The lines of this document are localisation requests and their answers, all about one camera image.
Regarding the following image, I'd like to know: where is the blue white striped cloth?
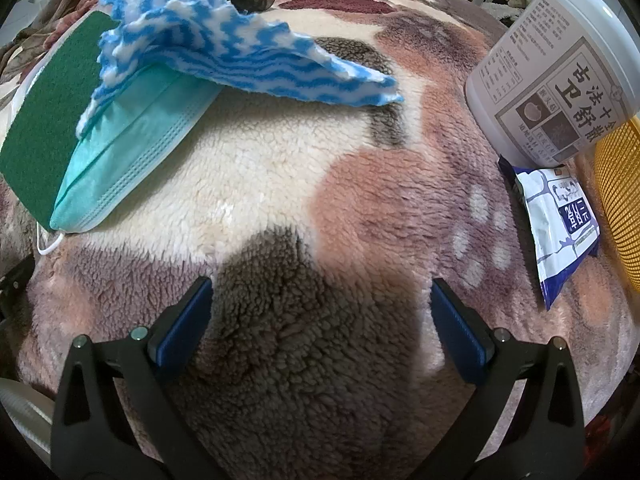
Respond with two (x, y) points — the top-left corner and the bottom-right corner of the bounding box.
(75, 0), (405, 138)

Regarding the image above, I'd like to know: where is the floral printed blanket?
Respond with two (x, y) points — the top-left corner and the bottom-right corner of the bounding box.
(0, 0), (640, 480)

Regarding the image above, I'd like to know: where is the grey ribbed hose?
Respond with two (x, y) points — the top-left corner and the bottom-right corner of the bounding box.
(0, 377), (53, 456)

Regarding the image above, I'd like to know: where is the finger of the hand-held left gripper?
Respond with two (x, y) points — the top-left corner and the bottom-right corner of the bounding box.
(0, 259), (36, 321)

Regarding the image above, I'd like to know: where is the yellow plastic mesh basket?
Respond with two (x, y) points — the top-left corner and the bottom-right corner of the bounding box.
(592, 115), (640, 291)

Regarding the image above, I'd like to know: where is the brown cloth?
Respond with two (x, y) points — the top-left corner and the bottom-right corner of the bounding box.
(0, 0), (103, 78)

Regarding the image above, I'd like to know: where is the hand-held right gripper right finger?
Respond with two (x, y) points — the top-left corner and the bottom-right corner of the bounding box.
(410, 278), (586, 480)

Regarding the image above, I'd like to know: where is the green scouring pad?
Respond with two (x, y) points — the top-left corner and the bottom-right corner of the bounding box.
(0, 10), (121, 231)

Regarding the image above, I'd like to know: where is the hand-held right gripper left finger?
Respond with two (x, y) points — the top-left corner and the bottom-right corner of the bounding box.
(50, 276), (226, 480)

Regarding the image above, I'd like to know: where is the teal face mask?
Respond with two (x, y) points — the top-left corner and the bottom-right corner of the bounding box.
(36, 62), (223, 256)

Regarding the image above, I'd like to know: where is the white labelled plastic jar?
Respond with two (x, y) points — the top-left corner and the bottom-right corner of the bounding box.
(465, 0), (637, 168)

